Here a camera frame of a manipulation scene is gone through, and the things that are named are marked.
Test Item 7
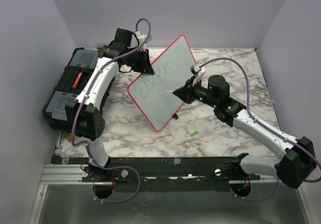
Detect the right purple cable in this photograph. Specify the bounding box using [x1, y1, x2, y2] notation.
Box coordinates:
[198, 57, 321, 202]

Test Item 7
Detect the aluminium extrusion rail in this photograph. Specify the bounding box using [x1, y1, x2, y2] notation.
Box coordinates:
[40, 163, 87, 184]

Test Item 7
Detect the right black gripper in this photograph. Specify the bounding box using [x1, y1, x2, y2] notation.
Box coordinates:
[174, 76, 218, 108]

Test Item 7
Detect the pink framed whiteboard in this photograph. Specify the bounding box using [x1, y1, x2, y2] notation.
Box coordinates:
[127, 35, 195, 132]

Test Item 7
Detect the small yellow metal part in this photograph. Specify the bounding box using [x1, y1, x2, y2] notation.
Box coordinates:
[64, 133, 72, 142]

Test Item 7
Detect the green marker cap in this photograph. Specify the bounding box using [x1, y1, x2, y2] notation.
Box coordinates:
[190, 131, 199, 137]

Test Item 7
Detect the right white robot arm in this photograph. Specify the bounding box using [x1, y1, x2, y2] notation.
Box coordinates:
[173, 75, 316, 189]

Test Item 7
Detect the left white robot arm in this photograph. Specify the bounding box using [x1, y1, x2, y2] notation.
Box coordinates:
[65, 28, 154, 181]

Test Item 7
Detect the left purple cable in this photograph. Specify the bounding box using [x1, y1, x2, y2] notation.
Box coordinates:
[71, 19, 152, 204]

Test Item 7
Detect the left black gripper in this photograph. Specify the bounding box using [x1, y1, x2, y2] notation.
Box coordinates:
[124, 48, 153, 74]

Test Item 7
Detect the purple cable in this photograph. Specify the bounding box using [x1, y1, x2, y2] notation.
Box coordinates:
[71, 19, 152, 204]
[198, 57, 321, 202]

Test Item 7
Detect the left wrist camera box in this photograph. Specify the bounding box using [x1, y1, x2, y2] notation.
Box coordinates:
[134, 31, 152, 51]

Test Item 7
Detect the wire whiteboard stand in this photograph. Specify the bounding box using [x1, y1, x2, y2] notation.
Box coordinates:
[173, 114, 179, 120]

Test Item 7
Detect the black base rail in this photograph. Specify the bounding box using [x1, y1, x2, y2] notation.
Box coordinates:
[51, 154, 260, 196]

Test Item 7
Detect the blue tape piece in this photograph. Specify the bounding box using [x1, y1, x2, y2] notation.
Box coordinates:
[174, 158, 182, 165]

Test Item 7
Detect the black toolbox with clear lids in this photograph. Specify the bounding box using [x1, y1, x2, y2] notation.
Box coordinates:
[43, 48, 119, 139]

